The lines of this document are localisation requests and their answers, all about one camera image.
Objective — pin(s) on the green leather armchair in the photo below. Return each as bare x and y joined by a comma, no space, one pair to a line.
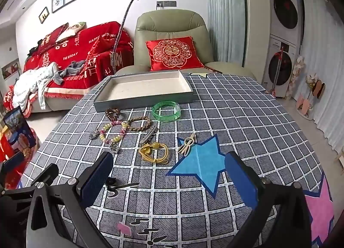
166,24

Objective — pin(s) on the small black picture frame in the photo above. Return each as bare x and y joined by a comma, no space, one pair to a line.
43,15

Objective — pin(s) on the pale blue curtain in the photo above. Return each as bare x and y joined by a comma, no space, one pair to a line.
225,16

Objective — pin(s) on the silver star hair clip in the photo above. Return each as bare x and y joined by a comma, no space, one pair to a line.
149,135

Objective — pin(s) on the silver pendant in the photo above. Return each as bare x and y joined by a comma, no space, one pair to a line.
92,135

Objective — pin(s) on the red printed sofa blanket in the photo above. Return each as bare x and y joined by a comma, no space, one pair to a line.
80,46

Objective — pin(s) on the silver charm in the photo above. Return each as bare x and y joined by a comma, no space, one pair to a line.
115,148

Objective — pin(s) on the pink ornament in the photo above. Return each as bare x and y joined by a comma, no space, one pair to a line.
303,106
317,86

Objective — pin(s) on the cream hair clip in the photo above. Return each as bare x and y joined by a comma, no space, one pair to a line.
185,144

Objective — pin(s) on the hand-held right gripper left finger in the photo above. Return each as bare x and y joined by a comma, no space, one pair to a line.
96,178

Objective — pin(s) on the gooseneck phone holder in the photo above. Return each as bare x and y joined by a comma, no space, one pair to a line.
125,19

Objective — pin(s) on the white washing machine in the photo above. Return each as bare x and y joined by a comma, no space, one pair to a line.
279,67

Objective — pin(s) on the wall photo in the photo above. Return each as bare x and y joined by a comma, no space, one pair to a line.
10,70

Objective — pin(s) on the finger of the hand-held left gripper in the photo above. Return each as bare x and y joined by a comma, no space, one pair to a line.
16,162
44,174

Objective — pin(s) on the red embroidered cushion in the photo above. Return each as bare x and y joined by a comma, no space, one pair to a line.
174,51

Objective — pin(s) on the grey garment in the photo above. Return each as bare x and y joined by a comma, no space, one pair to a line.
71,69

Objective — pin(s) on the white dryer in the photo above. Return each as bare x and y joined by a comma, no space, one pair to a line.
286,8

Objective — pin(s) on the red pillow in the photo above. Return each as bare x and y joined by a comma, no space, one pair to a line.
51,38

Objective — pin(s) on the blue box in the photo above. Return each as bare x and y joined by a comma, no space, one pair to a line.
18,129

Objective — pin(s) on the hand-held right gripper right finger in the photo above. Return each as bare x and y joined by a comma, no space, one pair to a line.
239,180

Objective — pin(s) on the cream sofa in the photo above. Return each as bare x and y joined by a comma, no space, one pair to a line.
64,102

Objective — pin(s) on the white sheer curtain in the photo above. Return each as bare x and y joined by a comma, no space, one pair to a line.
322,62

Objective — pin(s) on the floral pillow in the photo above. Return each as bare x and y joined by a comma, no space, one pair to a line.
74,29

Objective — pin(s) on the white clothes pile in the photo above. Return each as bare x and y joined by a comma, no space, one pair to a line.
29,84

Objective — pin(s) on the wall socket strip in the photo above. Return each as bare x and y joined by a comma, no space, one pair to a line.
166,4

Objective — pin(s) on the green translucent bangle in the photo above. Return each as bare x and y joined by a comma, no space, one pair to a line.
156,112

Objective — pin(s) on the grey checked tablecloth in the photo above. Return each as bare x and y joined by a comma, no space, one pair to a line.
242,129

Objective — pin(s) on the flower decoration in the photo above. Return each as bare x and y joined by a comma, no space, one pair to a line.
297,73

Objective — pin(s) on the grey jewelry tray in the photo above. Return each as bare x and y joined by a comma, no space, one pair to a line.
145,86

